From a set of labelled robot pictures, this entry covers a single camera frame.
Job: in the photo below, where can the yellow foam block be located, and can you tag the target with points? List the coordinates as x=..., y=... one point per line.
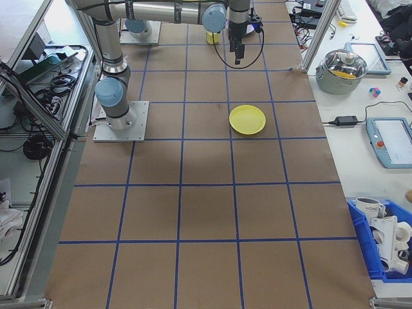
x=213, y=38

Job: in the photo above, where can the white pipe elbow fitting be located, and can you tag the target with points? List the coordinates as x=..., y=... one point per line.
x=397, y=265

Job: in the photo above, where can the V-shaped metal frame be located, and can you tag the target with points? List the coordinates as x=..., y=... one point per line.
x=54, y=127

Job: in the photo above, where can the small black power adapter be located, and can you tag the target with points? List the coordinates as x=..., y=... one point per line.
x=347, y=120

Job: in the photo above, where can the black power brick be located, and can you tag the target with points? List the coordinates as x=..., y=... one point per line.
x=307, y=22

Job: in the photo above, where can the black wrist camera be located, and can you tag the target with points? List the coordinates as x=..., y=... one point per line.
x=255, y=22

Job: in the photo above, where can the yellow plastic plate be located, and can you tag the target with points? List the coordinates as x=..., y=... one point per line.
x=248, y=119

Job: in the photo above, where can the blue plastic bin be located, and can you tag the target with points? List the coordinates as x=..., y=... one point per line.
x=360, y=238

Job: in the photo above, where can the light blue teach pendant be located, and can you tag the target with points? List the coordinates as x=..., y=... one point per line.
x=376, y=61
x=394, y=141

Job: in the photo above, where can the small bottle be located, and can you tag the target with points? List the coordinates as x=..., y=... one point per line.
x=402, y=83

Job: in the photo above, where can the aluminium frame post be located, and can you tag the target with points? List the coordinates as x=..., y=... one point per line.
x=317, y=35
x=87, y=32

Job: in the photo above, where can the stainless steel pot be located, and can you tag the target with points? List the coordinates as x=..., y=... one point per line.
x=338, y=83

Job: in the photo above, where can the white pipe tee fitting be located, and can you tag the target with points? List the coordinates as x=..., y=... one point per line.
x=403, y=236

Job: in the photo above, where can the small colourful toy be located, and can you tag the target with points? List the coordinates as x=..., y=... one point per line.
x=374, y=92

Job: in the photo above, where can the black laptop with white label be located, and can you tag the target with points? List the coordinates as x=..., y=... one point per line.
x=310, y=6

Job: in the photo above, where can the black jacket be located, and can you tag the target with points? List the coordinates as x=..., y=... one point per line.
x=397, y=19

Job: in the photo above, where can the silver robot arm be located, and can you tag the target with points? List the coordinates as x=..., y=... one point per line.
x=154, y=11
x=135, y=26

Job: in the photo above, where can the power strip with red switches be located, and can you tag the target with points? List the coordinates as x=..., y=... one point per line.
x=302, y=38

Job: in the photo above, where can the yellow plastic item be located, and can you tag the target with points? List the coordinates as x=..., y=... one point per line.
x=346, y=75

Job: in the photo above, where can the white mug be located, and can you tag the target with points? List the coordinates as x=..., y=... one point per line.
x=367, y=207

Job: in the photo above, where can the glass pot lid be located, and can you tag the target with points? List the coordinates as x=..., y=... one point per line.
x=338, y=62

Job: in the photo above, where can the white keyboard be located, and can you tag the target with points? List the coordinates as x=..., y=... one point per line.
x=347, y=9

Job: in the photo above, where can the white crumpled cloth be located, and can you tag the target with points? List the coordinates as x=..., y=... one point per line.
x=8, y=219

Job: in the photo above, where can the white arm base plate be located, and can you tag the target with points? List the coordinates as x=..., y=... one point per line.
x=141, y=128
x=155, y=37

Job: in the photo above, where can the aluminium corner bar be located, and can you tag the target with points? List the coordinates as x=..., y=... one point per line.
x=391, y=304
x=22, y=304

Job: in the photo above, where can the tan wooden object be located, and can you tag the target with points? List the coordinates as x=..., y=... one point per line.
x=409, y=195

